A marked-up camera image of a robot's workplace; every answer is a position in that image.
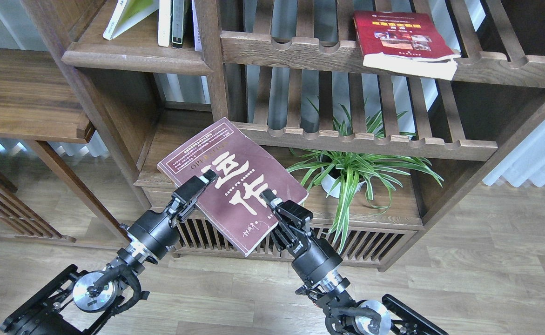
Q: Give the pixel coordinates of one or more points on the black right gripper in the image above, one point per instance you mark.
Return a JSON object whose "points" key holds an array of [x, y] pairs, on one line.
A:
{"points": [[315, 261]]}

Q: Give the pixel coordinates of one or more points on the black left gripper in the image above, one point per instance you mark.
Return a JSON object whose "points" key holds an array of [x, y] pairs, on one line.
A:
{"points": [[153, 235]]}

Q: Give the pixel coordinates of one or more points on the dark maroon book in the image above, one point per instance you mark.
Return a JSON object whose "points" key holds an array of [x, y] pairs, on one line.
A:
{"points": [[232, 203]]}

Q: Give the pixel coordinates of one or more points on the yellow green book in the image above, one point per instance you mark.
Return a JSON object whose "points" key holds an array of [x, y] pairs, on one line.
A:
{"points": [[128, 13]]}

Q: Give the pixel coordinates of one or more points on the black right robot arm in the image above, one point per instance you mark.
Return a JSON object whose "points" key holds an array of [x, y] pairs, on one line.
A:
{"points": [[345, 316]]}

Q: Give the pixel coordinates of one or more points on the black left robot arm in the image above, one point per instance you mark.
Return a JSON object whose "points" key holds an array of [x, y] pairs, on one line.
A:
{"points": [[116, 288]]}

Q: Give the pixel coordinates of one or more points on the spider plant in white pot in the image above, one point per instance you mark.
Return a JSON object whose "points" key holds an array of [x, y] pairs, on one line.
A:
{"points": [[349, 169]]}

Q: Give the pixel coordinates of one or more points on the dark wooden bookshelf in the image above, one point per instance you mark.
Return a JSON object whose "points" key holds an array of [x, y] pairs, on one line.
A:
{"points": [[304, 92]]}

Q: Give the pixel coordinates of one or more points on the slatted wooden rack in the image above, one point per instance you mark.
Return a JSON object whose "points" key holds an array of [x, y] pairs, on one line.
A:
{"points": [[26, 224]]}

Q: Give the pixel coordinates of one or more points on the wooden side table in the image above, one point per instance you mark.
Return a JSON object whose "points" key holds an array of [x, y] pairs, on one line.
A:
{"points": [[38, 106]]}

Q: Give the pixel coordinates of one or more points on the white upright book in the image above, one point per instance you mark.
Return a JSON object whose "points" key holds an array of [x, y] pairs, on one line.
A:
{"points": [[164, 23]]}

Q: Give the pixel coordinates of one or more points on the red book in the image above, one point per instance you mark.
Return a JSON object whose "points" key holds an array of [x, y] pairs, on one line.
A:
{"points": [[404, 43]]}

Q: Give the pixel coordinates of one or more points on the white curtain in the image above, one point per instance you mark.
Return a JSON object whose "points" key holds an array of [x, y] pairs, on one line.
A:
{"points": [[525, 165]]}

